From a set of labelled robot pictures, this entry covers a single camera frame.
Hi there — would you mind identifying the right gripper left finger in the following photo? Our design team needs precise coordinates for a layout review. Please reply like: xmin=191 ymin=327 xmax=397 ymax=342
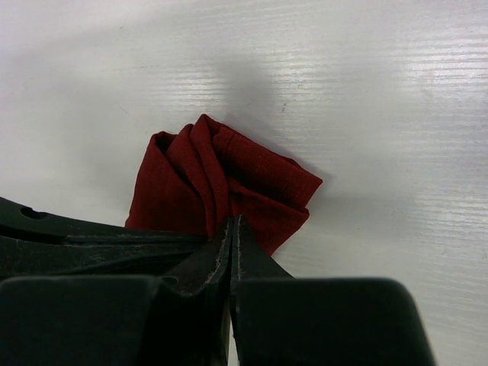
xmin=1 ymin=220 xmax=233 ymax=365

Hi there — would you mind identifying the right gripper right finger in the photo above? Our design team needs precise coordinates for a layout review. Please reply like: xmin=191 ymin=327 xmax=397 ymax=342
xmin=230 ymin=217 xmax=435 ymax=365

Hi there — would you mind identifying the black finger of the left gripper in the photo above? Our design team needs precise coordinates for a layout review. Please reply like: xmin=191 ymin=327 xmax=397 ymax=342
xmin=1 ymin=198 xmax=207 ymax=279

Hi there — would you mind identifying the dark red cloth napkin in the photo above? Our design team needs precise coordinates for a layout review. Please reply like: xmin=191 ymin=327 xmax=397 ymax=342
xmin=125 ymin=114 xmax=323 ymax=255

